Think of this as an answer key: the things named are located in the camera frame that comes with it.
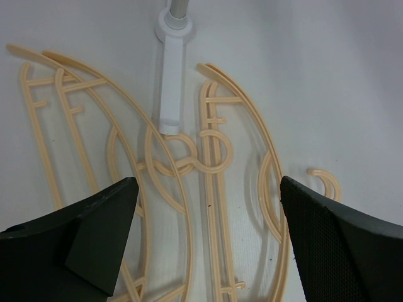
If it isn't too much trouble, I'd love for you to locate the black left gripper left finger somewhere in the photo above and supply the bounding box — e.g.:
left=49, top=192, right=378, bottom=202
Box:
left=1, top=177, right=139, bottom=301

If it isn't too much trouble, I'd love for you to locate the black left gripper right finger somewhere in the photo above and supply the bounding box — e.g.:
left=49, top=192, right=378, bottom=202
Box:
left=280, top=176, right=402, bottom=301

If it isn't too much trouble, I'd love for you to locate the cream thin hanger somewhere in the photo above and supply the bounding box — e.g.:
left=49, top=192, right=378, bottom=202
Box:
left=144, top=81, right=246, bottom=301
left=39, top=50, right=194, bottom=301
left=5, top=42, right=145, bottom=302
left=195, top=62, right=343, bottom=302

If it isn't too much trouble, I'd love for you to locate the white clothes rack frame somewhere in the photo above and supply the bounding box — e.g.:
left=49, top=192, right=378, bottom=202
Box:
left=155, top=1, right=195, bottom=135

